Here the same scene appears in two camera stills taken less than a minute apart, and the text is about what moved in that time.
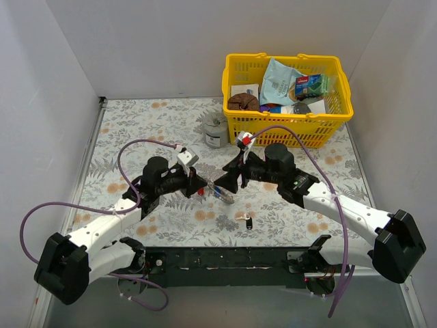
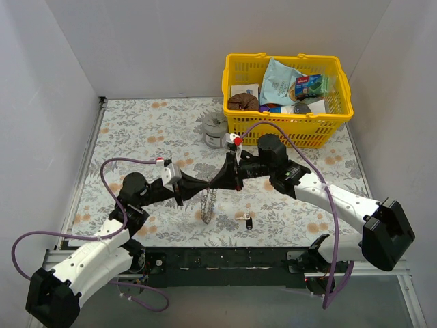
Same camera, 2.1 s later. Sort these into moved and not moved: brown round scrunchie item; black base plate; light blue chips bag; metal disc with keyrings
Moved: metal disc with keyrings
Not moved: brown round scrunchie item; black base plate; light blue chips bag
